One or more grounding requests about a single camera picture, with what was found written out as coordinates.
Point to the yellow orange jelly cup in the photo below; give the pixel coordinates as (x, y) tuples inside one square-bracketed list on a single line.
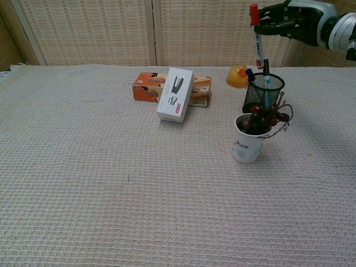
[(236, 78)]

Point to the white stapler box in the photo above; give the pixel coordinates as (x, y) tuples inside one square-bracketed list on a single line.
[(172, 103)]

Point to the black cap teal marker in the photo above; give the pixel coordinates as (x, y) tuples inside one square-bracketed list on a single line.
[(267, 68)]

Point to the white paper cup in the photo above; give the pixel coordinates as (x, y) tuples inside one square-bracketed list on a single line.
[(246, 150)]

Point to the bamboo folding screen panel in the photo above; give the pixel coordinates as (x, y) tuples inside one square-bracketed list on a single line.
[(205, 30), (311, 55), (89, 30)]

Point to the red cap whiteboard marker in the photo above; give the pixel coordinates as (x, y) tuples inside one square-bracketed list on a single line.
[(258, 47)]

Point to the blue cap whiteboard marker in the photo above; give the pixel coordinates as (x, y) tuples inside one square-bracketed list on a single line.
[(249, 73)]

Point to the orange biscuit box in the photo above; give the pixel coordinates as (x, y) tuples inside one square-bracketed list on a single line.
[(147, 90)]

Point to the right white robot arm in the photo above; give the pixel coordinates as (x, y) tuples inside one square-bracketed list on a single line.
[(343, 33)]

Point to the black mesh pen holder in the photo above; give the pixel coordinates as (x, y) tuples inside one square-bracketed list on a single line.
[(254, 97)]

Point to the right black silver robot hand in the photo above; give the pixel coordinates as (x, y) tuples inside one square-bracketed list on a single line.
[(303, 22)]

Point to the white bowl with cherries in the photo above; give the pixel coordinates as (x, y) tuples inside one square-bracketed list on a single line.
[(260, 121)]

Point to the beige woven tablecloth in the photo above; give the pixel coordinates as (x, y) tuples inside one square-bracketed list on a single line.
[(111, 180)]

